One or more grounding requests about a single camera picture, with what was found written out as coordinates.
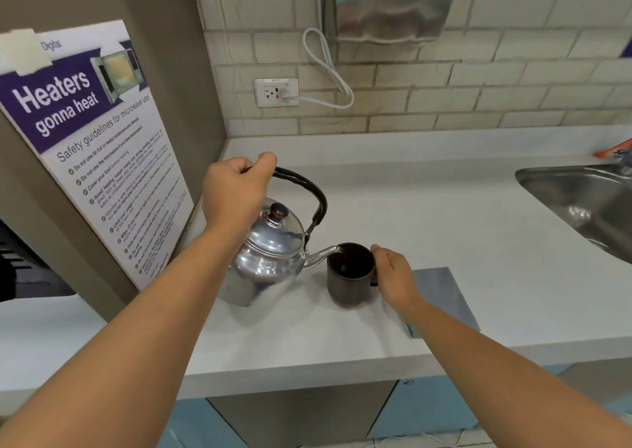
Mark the white wall outlet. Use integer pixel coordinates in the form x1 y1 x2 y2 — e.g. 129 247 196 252
253 78 300 108

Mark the thin white floor cable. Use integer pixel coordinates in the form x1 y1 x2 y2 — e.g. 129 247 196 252
390 427 482 448

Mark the white power cable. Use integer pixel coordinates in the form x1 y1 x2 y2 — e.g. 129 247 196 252
298 27 356 111

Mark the orange packet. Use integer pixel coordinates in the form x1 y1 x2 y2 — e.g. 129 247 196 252
593 138 632 159

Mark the person's left forearm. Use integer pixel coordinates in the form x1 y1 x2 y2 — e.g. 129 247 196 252
0 218 258 448

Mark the purple and white safety poster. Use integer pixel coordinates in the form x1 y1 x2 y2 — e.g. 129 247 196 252
0 18 195 292

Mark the silver kettle with black handle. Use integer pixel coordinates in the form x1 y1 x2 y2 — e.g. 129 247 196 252
217 166 344 308

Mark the piece of beige tape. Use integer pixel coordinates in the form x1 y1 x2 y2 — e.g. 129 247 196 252
0 28 53 76

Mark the grey metal counter plate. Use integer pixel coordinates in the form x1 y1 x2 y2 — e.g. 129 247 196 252
406 266 481 339

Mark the stainless steel sink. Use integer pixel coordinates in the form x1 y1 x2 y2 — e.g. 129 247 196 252
514 163 632 265

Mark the person's left hand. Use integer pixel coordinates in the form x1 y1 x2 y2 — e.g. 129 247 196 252
201 152 278 239

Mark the person's right hand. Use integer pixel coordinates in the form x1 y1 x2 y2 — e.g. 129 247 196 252
370 244 424 313

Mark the grey cabinet door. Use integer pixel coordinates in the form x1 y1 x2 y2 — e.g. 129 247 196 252
206 380 400 448

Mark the dark grey mug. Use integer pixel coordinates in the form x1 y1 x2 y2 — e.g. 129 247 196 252
326 242 380 309

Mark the stainless steel hand dryer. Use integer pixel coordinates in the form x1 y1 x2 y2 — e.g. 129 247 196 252
323 0 461 47

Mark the person's right forearm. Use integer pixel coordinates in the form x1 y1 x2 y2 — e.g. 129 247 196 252
397 295 632 448

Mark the light blue cabinet door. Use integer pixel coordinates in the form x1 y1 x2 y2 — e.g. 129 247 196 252
157 397 249 448
366 363 569 439

